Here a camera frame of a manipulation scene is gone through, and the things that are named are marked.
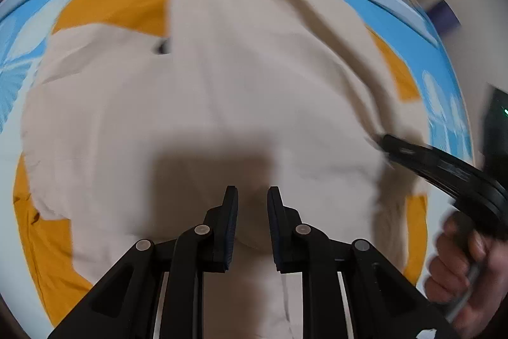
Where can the beige and orange hooded jacket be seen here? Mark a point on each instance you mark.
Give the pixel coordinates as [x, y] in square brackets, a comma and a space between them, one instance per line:
[238, 85]

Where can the person's right hand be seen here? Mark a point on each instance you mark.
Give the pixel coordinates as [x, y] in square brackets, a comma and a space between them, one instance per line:
[456, 275]

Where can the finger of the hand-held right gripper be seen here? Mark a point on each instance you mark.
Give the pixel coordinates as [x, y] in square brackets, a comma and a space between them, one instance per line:
[420, 160]

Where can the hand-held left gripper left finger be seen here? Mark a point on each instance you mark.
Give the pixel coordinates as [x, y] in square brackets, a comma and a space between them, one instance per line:
[231, 227]

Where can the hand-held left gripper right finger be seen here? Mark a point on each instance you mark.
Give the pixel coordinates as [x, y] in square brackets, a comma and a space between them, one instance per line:
[278, 231]

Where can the purple box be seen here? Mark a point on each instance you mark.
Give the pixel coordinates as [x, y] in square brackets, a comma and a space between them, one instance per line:
[444, 15]

